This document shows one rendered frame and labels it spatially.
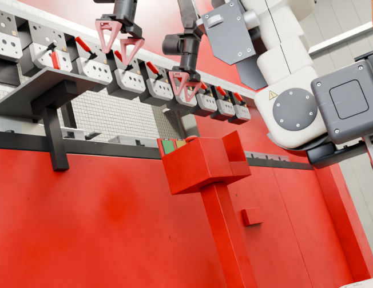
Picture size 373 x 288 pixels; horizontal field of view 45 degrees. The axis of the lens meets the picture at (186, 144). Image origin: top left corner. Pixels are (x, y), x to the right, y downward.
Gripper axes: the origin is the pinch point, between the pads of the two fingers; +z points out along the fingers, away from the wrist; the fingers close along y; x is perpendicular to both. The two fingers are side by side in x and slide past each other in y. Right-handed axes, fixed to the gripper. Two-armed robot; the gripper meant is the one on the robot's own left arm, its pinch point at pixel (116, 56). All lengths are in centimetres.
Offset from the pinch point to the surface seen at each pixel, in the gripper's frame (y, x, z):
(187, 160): -23.7, 14.0, 22.6
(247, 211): -96, 14, 37
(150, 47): -80, -38, -29
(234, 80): -161, -23, -37
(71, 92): 1.0, -11.2, 10.5
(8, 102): 4.2, -28.4, 15.1
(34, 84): 6.3, -18.7, 10.2
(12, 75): -7.0, -40.6, 5.3
